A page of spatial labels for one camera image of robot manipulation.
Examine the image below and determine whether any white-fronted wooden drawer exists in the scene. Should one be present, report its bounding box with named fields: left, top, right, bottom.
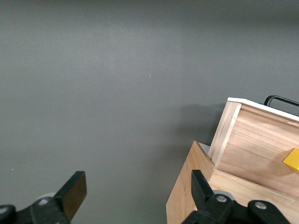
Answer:
left=207, top=97, right=299, bottom=187

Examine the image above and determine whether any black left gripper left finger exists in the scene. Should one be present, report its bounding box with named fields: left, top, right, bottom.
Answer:
left=0, top=170, right=88, bottom=224

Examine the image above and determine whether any black metal drawer handle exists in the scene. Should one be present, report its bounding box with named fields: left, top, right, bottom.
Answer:
left=263, top=95, right=299, bottom=108

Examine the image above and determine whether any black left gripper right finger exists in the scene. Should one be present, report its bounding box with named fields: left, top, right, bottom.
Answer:
left=183, top=169, right=291, bottom=224

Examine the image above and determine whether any wooden drawer cabinet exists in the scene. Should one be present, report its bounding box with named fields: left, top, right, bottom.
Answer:
left=165, top=140, right=299, bottom=224

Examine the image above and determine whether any yellow cube block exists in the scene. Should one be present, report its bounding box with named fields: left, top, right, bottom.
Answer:
left=282, top=147, right=299, bottom=175

